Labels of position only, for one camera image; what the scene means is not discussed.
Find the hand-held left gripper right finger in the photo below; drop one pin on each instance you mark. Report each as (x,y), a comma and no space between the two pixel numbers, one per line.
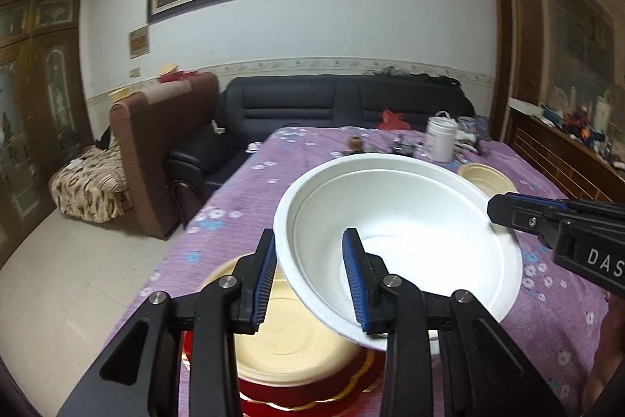
(354,280)

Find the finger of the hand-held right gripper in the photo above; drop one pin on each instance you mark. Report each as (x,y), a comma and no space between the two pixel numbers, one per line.
(586,207)
(522,216)

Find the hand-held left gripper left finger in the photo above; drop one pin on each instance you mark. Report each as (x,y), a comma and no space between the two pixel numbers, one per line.
(263,280)

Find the gold paper plate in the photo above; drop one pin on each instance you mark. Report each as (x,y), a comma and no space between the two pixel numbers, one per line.
(293,343)

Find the white paper bowl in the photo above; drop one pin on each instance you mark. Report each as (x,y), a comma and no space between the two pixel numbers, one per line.
(415,221)

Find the large red glass plate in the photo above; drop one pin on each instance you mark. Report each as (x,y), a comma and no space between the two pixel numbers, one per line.
(302,397)

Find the person's right forearm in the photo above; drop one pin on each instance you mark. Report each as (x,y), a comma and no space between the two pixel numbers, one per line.
(608,348)

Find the wooden sideboard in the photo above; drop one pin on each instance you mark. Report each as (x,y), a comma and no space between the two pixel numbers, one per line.
(547,148)

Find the purple floral tablecloth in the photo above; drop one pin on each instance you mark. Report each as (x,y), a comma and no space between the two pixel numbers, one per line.
(234,197)

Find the white cloth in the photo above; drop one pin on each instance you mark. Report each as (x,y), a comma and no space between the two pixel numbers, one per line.
(466,143)

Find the white bottle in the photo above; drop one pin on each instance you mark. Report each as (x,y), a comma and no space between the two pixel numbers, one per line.
(603,114)

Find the white plastic jar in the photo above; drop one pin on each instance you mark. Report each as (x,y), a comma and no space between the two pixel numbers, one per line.
(439,138)

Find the small brown jar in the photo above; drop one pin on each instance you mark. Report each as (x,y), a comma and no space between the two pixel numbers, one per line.
(356,144)

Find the red plastic bag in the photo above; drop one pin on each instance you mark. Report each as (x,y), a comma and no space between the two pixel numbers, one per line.
(393,120)

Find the brown armchair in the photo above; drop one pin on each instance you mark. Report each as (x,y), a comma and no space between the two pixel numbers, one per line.
(146,153)

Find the black leather sofa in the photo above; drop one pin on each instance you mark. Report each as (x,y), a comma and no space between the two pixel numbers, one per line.
(293,104)

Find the brown patterned blanket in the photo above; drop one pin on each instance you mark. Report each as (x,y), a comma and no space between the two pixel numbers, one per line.
(88,185)

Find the wooden glass-door cabinet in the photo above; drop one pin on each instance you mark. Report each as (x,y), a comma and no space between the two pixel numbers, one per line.
(29,104)

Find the wall socket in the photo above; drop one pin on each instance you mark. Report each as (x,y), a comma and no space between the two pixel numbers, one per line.
(135,72)

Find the small framed wall plaque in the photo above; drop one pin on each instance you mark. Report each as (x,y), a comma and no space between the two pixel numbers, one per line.
(138,42)

